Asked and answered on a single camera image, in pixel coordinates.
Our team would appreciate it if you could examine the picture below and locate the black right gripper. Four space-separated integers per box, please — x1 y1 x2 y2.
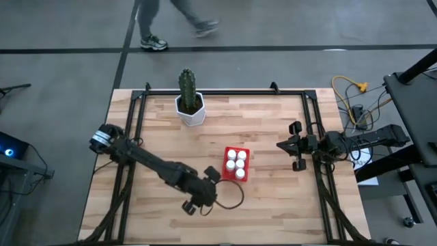
276 120 319 172

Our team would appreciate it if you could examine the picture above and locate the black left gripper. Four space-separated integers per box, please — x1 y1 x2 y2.
180 165 222 216

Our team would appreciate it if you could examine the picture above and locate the red plastic basket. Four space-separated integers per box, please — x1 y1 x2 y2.
221 146 251 183

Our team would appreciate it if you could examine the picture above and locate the black power strip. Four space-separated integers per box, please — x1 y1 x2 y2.
351 105 368 131

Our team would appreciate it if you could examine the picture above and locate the white hexagonal plant pot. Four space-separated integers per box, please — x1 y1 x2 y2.
174 92 207 127

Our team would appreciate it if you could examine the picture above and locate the white paper sheet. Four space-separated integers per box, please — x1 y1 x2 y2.
349 147 380 187

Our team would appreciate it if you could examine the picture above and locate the green cactus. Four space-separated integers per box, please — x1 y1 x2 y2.
178 68 198 111

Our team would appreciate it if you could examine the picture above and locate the black side desk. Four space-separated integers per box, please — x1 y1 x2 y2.
383 70 437 227

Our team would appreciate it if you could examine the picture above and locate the black diagonal pole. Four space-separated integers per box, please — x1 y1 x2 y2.
398 48 437 85

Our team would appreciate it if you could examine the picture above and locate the person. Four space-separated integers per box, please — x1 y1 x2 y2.
137 0 220 53

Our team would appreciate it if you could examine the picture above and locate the grey side table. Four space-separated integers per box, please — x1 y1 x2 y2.
0 153 55 246

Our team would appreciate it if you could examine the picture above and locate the black computer with blue light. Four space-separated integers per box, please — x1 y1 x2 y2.
0 131 30 161

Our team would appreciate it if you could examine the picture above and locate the black tripod leg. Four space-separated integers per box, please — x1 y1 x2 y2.
0 83 33 97

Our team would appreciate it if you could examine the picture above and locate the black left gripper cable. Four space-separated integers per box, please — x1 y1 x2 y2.
199 178 246 217

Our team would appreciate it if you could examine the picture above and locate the black aluminium table frame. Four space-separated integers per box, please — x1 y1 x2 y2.
77 81 370 245

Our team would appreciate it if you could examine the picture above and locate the yellow extension cable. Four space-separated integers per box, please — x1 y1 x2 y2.
331 75 369 126

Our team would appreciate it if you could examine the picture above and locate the grey base plate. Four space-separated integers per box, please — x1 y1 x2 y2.
358 143 416 202

